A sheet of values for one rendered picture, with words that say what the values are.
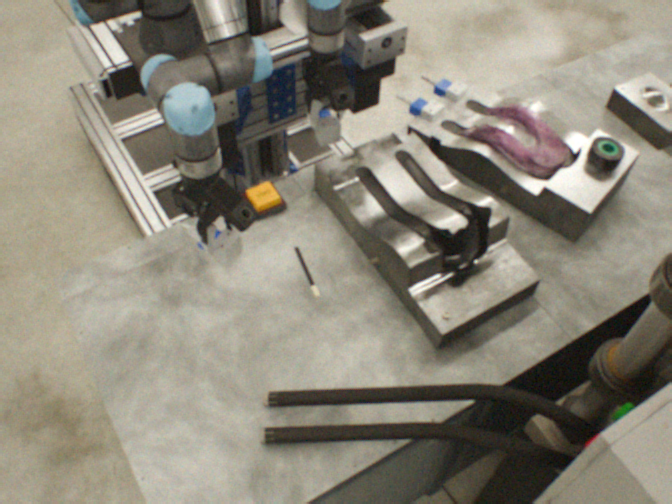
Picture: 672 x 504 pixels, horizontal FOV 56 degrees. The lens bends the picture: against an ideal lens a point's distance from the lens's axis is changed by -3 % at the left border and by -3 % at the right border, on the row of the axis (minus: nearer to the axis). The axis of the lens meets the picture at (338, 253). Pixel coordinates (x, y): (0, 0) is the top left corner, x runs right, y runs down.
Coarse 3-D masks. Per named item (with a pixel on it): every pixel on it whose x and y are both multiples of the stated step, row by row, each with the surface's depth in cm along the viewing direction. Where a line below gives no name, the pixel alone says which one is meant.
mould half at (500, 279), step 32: (384, 160) 150; (416, 160) 151; (320, 192) 153; (352, 192) 144; (416, 192) 145; (448, 192) 144; (480, 192) 141; (352, 224) 144; (384, 224) 138; (448, 224) 133; (384, 256) 136; (416, 256) 128; (512, 256) 138; (416, 288) 132; (448, 288) 133; (480, 288) 133; (512, 288) 133; (416, 320) 135; (448, 320) 128; (480, 320) 133
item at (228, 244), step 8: (184, 224) 131; (216, 232) 129; (224, 232) 128; (232, 232) 128; (224, 240) 126; (232, 240) 126; (240, 240) 128; (200, 248) 130; (224, 248) 125; (232, 248) 127; (240, 248) 130; (216, 256) 128; (224, 256) 126; (232, 256) 128; (224, 264) 128
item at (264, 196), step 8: (264, 184) 152; (248, 192) 150; (256, 192) 150; (264, 192) 150; (272, 192) 150; (256, 200) 149; (264, 200) 149; (272, 200) 149; (256, 208) 149; (264, 208) 149
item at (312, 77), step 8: (312, 56) 139; (320, 56) 132; (328, 56) 132; (336, 56) 133; (304, 64) 140; (312, 64) 139; (312, 72) 137; (304, 80) 143; (312, 80) 137; (320, 80) 137; (320, 88) 138; (320, 96) 140
